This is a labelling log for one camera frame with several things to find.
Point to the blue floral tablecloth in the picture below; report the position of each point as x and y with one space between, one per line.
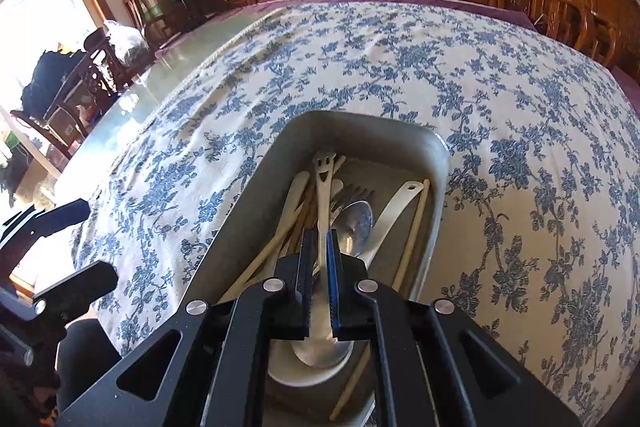
540 231

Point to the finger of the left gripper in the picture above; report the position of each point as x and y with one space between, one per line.
70 286
23 230

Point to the stainless steel fork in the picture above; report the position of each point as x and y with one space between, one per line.
350 196

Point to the dark wooden chopstick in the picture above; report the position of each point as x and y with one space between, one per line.
292 244

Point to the carved wooden armchair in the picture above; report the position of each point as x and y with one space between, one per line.
605 30

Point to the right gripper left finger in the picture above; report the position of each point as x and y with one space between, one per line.
240 335

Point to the grey metal tray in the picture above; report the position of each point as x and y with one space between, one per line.
381 155

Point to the wooden chair with clothes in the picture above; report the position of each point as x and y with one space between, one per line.
69 90

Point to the stainless steel spoon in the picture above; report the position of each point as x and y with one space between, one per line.
353 226

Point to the light bamboo chopstick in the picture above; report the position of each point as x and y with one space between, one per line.
263 263
396 285

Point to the white ceramic spoon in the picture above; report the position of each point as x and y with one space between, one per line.
344 272

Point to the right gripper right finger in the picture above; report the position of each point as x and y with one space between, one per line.
402 395

